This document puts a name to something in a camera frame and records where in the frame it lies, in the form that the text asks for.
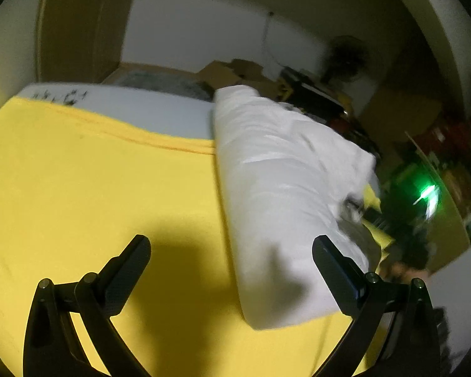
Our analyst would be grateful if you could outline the thin black cord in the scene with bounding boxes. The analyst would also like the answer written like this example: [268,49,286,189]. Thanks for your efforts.
[261,12,284,68]

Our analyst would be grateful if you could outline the white zip jacket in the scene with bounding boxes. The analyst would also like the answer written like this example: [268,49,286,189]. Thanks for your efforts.
[212,85,381,331]

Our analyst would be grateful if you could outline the brown wooden door frame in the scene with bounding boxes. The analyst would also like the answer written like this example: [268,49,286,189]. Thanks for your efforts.
[35,0,143,85]

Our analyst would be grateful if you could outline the white printed mattress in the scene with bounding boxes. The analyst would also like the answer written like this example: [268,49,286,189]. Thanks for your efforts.
[16,82,217,142]

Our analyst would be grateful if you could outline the black electric fan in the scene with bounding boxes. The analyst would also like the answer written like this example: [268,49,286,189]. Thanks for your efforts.
[325,35,370,84]

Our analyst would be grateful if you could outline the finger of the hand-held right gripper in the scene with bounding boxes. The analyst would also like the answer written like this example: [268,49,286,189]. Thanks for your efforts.
[339,194,371,224]

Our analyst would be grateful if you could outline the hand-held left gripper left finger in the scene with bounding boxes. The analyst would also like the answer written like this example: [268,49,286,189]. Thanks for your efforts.
[22,234,152,377]

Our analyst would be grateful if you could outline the brown cardboard sheet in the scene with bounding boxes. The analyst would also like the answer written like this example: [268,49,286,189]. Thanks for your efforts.
[360,82,445,147]

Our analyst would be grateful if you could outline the grey fuzzy blanket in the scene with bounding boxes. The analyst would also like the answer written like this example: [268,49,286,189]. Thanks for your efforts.
[113,71,215,101]

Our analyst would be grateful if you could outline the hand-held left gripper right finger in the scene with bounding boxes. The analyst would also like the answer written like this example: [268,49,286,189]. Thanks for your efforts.
[312,235,442,377]

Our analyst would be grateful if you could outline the yellow bed sheet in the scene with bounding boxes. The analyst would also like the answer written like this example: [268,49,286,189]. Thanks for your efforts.
[0,96,397,377]

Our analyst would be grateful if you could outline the black case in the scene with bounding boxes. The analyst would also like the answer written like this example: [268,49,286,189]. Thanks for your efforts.
[280,68,355,120]

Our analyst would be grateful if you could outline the red box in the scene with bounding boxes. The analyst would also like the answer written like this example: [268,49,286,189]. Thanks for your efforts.
[415,125,458,156]

